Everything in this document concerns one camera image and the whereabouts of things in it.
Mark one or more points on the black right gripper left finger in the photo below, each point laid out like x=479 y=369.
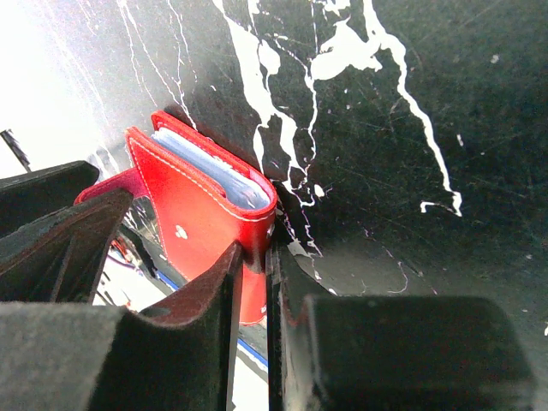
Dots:
x=178 y=354

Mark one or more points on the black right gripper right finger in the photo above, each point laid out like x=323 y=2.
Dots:
x=328 y=352

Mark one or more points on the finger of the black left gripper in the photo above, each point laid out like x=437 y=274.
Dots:
x=27 y=197
x=60 y=257

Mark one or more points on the red leather card holder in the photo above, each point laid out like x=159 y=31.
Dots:
x=204 y=198

